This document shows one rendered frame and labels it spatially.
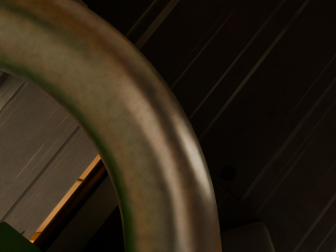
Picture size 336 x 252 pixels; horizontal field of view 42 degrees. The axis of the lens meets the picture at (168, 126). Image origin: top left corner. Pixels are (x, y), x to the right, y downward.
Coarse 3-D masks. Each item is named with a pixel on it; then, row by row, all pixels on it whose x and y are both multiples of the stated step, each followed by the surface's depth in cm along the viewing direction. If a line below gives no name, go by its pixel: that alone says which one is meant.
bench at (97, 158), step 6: (96, 156) 92; (96, 162) 94; (90, 168) 93; (84, 174) 93; (78, 180) 92; (72, 186) 91; (72, 192) 94; (66, 198) 93; (60, 204) 92; (54, 210) 92; (48, 216) 91; (48, 222) 93; (42, 228) 92
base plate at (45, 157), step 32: (32, 96) 55; (0, 128) 54; (32, 128) 60; (64, 128) 68; (0, 160) 58; (32, 160) 66; (64, 160) 75; (0, 192) 64; (32, 192) 73; (64, 192) 84; (32, 224) 81
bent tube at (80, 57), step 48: (0, 0) 12; (48, 0) 13; (0, 48) 13; (48, 48) 12; (96, 48) 12; (48, 96) 14; (96, 96) 12; (144, 96) 13; (96, 144) 13; (144, 144) 12; (192, 144) 13; (144, 192) 12; (192, 192) 13; (144, 240) 12; (192, 240) 12
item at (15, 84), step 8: (80, 0) 18; (0, 72) 17; (0, 80) 18; (8, 80) 18; (16, 80) 18; (0, 88) 18; (8, 88) 18; (16, 88) 18; (0, 96) 18; (8, 96) 18; (16, 96) 18; (0, 104) 18; (8, 104) 18; (0, 112) 18
